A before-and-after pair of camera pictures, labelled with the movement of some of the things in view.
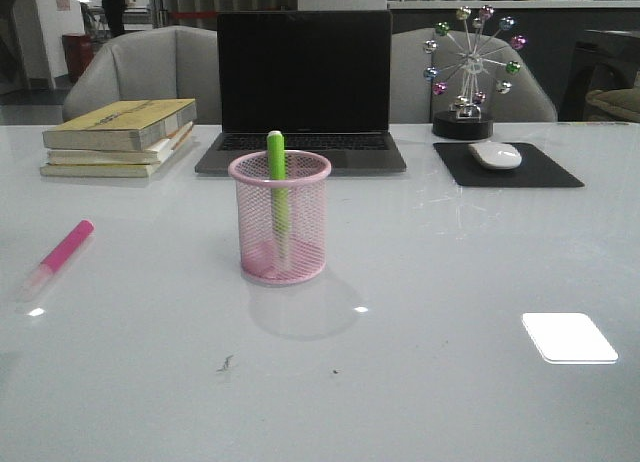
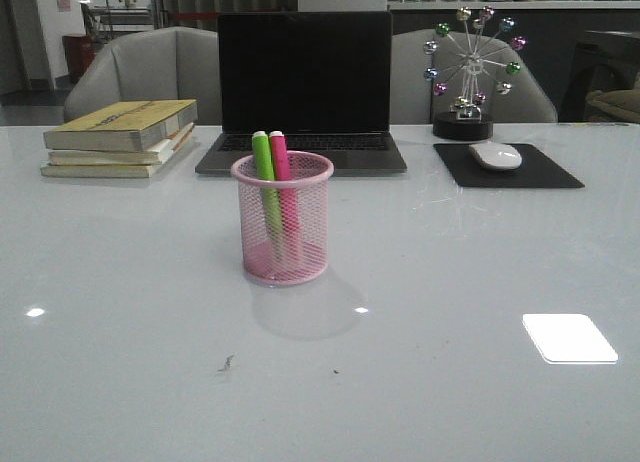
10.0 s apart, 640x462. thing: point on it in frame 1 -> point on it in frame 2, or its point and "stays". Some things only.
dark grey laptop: [323, 78] stays
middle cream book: [151, 156] stays
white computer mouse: [495, 155] stays
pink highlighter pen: [62, 251] -> [281, 158]
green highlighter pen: [277, 169] -> [268, 193]
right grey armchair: [430, 73] stays
